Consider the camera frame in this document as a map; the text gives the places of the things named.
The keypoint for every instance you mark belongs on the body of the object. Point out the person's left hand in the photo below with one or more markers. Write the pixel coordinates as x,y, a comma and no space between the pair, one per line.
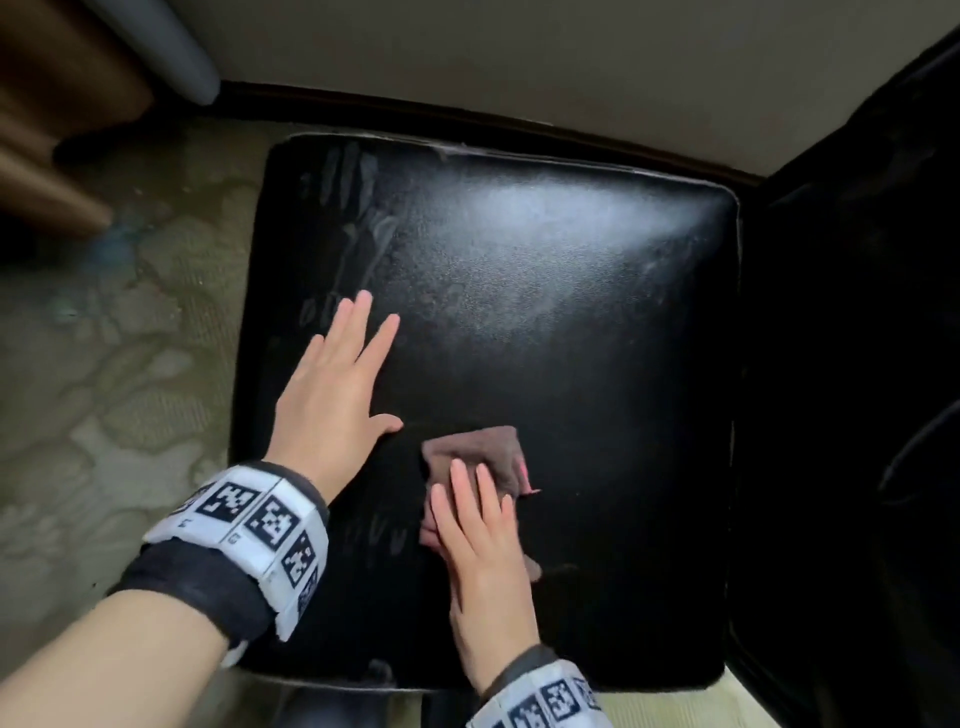
322,420

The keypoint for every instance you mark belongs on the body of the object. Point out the person's right hand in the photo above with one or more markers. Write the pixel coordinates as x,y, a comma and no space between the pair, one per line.
487,600

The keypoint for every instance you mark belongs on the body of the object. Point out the brown cleaning cloth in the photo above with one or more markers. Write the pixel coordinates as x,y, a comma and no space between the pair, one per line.
480,450

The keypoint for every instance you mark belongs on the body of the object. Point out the black leather chair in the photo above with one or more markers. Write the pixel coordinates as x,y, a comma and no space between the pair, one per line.
562,300

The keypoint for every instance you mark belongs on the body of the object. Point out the black wristband with marker tags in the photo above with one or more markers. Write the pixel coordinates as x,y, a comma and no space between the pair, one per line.
195,585
540,697

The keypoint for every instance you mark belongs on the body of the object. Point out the dark wooden baseboard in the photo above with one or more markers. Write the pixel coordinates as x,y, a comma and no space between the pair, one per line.
375,105

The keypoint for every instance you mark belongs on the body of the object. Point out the grey curtain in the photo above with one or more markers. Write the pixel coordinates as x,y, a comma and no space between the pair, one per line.
165,45

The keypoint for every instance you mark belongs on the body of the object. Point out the beige curtain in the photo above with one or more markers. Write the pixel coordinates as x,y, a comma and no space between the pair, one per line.
52,67

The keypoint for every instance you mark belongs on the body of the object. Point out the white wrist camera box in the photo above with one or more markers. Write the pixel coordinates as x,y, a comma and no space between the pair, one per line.
232,652

